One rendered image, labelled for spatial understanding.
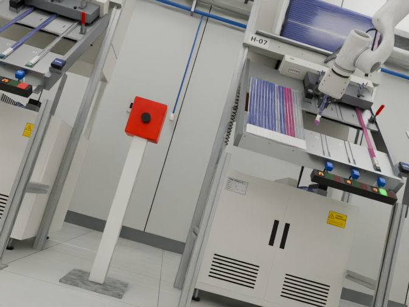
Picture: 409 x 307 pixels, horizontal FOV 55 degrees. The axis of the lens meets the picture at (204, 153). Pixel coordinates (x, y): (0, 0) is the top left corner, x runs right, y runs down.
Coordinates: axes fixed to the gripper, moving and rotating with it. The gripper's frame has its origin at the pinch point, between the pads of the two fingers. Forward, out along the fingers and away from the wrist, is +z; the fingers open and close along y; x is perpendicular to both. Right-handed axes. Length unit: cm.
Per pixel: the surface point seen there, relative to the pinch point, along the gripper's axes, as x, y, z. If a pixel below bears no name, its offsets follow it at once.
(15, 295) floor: 109, 57, 45
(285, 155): 23.2, 4.1, 15.7
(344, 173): 16.2, -19.8, 15.5
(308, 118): -50, 1, 36
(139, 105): 31, 67, 21
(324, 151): 12.7, -9.0, 12.6
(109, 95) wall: -103, 160, 130
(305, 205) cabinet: 8.1, -15.3, 46.6
